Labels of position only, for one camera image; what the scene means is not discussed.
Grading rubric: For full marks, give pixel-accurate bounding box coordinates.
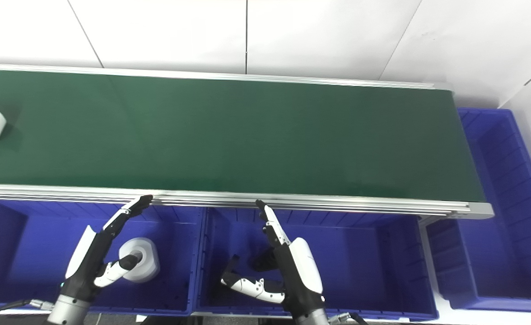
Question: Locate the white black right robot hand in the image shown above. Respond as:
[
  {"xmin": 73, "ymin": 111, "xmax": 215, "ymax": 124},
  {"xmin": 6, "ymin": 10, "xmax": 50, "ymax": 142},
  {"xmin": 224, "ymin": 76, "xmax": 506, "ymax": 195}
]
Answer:
[{"xmin": 220, "ymin": 200, "xmax": 327, "ymax": 317}]

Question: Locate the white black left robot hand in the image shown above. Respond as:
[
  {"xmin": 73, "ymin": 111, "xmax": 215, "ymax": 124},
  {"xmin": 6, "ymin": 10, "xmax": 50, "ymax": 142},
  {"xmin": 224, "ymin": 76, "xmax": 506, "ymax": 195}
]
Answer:
[{"xmin": 60, "ymin": 195, "xmax": 154, "ymax": 301}]

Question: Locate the blue plastic bin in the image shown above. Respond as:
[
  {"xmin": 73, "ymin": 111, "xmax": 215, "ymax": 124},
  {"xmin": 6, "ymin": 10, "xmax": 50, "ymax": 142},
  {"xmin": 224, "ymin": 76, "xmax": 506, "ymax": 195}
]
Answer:
[
  {"xmin": 426, "ymin": 107, "xmax": 531, "ymax": 313},
  {"xmin": 193, "ymin": 207, "xmax": 440, "ymax": 322},
  {"xmin": 0, "ymin": 199, "xmax": 205, "ymax": 316}
]

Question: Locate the black angular plastic part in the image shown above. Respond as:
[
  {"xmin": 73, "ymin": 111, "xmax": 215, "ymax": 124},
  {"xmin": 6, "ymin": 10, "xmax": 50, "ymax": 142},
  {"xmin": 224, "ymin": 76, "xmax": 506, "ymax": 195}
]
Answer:
[{"xmin": 220, "ymin": 254, "xmax": 243, "ymax": 283}]

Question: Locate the green conveyor belt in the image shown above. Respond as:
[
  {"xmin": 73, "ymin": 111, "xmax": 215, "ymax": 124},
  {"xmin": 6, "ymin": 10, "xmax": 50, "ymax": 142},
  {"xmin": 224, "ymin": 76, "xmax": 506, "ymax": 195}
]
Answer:
[
  {"xmin": 0, "ymin": 63, "xmax": 494, "ymax": 221},
  {"xmin": 0, "ymin": 69, "xmax": 487, "ymax": 203}
]

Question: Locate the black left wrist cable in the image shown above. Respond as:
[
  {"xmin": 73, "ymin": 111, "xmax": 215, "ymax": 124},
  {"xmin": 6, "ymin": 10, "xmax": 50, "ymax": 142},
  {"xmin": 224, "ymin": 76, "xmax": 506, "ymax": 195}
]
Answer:
[{"xmin": 0, "ymin": 299, "xmax": 55, "ymax": 325}]

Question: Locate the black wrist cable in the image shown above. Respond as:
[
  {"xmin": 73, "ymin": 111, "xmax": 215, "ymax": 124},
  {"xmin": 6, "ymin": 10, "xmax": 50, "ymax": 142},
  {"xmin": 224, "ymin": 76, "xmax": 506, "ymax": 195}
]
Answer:
[
  {"xmin": 328, "ymin": 311, "xmax": 370, "ymax": 325},
  {"xmin": 0, "ymin": 299, "xmax": 55, "ymax": 325}
]

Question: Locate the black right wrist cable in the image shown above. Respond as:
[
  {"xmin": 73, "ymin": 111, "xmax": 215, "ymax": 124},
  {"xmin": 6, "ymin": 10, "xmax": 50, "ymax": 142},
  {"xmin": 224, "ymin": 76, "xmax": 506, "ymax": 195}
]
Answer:
[{"xmin": 328, "ymin": 311, "xmax": 370, "ymax": 325}]

